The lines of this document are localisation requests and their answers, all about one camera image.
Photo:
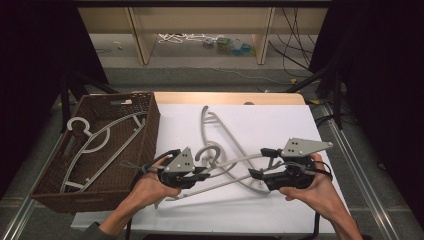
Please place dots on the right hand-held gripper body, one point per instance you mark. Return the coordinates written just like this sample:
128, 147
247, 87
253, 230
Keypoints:
293, 175

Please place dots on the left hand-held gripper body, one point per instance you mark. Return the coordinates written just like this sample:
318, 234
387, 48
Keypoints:
180, 163

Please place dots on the grey plastic clothes hanger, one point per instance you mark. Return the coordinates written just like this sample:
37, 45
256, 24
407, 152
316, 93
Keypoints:
202, 126
213, 187
78, 119

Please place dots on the brown woven basket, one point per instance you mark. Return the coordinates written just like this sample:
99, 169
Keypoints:
113, 200

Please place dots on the person's right hand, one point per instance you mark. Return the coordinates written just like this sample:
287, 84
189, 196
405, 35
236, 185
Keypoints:
316, 196

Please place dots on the person's left hand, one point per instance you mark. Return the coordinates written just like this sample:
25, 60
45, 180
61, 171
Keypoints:
150, 190

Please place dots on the white table sheet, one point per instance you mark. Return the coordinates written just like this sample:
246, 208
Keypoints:
266, 126

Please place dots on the black metal stand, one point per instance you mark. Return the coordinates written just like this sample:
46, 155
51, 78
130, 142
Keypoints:
65, 100
337, 100

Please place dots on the grey-green sleeve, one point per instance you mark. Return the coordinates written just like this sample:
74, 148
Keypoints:
93, 233

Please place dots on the colourful items on floor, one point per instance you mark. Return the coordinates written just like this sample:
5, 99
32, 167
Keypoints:
230, 46

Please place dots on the black curtain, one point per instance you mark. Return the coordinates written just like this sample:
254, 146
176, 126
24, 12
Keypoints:
33, 83
383, 83

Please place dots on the wooden shelf unit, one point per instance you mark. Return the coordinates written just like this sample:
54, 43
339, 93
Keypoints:
200, 20

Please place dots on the metal floor rail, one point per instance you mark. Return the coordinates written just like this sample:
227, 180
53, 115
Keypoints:
366, 193
20, 216

